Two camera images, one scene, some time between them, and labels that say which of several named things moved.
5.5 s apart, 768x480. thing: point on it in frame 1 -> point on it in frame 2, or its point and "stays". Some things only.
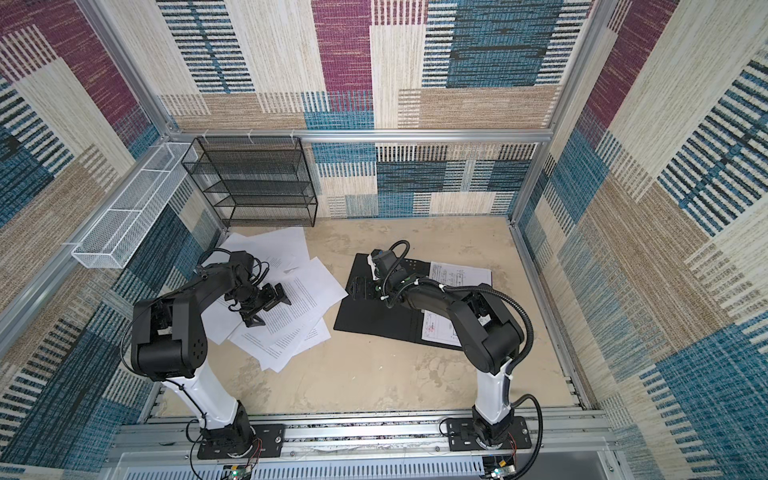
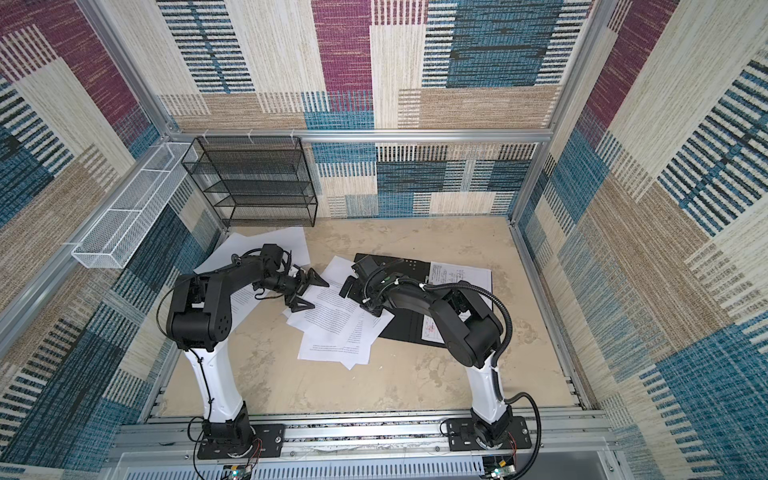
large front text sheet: [311, 292] -> [337, 329]
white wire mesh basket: [134, 211] stays
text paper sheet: [317, 334] -> [350, 348]
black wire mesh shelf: [255, 181] stays
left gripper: [272, 299] -> [297, 301]
